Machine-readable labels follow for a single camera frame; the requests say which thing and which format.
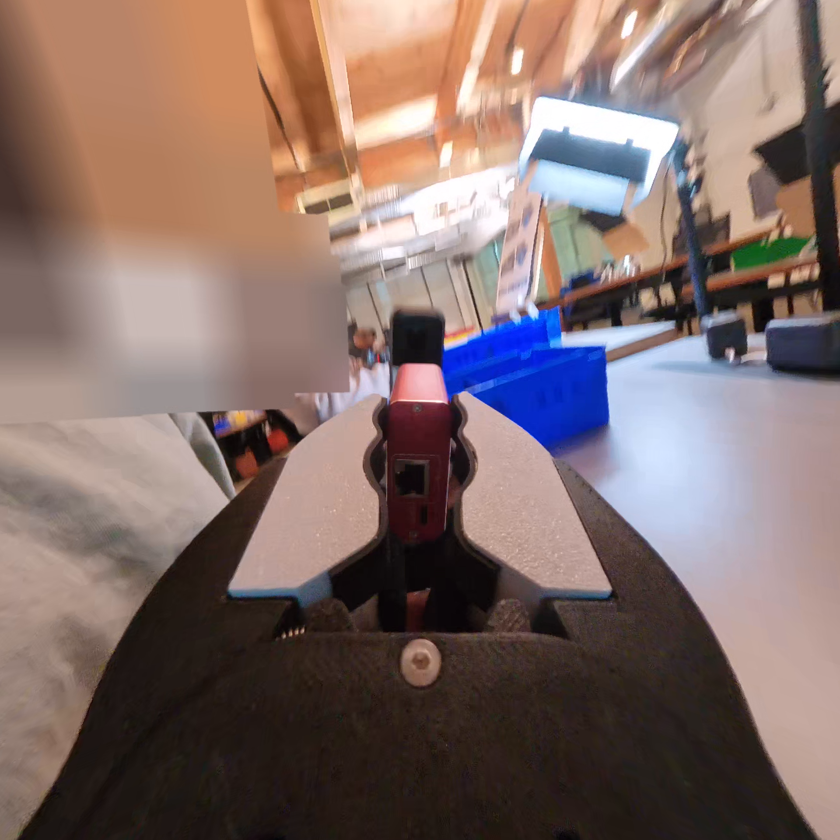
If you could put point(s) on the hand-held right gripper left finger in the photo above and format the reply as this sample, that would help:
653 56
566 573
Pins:
308 525

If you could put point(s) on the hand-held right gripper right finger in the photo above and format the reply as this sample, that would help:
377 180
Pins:
531 525

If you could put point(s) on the red ethernet splitter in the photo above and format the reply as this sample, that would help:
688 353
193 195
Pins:
417 420

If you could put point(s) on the blue plastic bin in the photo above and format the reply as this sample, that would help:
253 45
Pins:
499 341
544 400

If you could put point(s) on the grey desk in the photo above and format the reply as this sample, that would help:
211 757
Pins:
722 492

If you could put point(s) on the person's right hand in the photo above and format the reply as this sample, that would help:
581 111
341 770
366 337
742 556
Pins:
417 610

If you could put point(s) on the instruction poster board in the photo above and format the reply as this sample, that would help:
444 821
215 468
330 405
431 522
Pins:
518 249

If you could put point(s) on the wooden table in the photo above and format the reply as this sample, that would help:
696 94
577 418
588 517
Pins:
754 279
656 275

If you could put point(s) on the studio light panel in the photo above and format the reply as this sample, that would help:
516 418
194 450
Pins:
590 157

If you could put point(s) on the grey power adapter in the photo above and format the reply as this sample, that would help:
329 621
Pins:
725 334
804 344

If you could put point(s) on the black light stand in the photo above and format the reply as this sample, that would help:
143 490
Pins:
689 229

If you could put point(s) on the green plastic bin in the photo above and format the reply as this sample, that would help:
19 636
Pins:
771 253

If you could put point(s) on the black slanted pole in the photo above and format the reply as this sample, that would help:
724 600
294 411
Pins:
820 164

